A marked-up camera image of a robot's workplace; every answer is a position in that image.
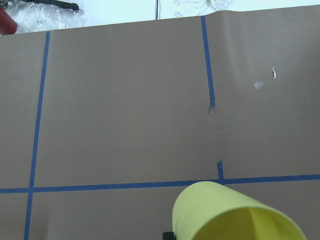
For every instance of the black tool on table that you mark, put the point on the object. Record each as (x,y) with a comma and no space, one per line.
(58,3)

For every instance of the red cylinder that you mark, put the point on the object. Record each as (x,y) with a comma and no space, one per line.
(8,26)

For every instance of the yellow plastic cup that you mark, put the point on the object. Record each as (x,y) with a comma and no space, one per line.
(210,211)

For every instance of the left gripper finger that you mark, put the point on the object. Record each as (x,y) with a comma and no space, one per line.
(169,235)

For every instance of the clear plastic bag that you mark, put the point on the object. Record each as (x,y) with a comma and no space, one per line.
(44,17)

